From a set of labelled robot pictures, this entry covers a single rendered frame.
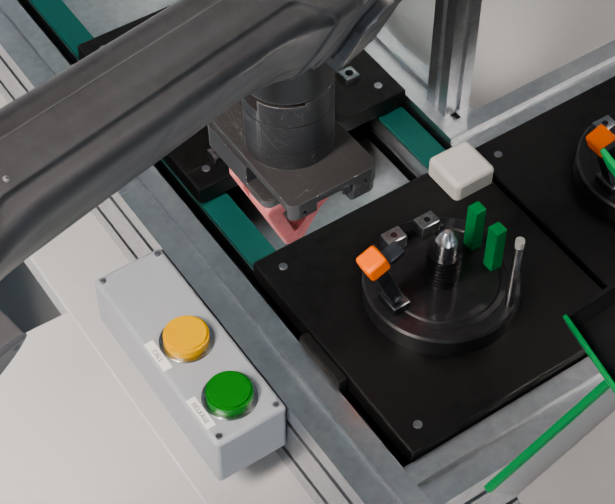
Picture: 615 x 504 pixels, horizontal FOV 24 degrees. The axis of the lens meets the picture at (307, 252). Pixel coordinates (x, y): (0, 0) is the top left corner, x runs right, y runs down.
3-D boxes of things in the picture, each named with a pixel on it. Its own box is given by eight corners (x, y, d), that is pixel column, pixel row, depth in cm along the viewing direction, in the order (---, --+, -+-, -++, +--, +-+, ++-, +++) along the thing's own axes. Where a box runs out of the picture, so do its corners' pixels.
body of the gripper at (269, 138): (288, 89, 96) (285, 4, 91) (378, 184, 91) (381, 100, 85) (204, 130, 94) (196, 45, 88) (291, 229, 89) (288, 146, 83)
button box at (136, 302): (219, 484, 124) (216, 445, 119) (99, 319, 135) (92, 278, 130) (288, 444, 126) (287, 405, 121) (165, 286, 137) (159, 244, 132)
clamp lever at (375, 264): (392, 311, 123) (367, 274, 117) (378, 296, 124) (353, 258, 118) (424, 284, 123) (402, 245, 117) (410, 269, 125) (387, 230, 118)
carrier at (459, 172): (411, 467, 119) (420, 380, 109) (252, 276, 132) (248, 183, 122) (632, 333, 128) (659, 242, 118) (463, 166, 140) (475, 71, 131)
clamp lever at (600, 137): (610, 190, 132) (599, 150, 126) (596, 177, 133) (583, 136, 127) (640, 165, 132) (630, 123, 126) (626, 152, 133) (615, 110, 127)
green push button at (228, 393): (222, 430, 121) (221, 417, 119) (197, 397, 123) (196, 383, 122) (262, 407, 122) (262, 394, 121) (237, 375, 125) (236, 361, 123)
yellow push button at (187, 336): (179, 372, 125) (177, 359, 123) (155, 341, 127) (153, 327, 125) (218, 351, 126) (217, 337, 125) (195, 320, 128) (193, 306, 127)
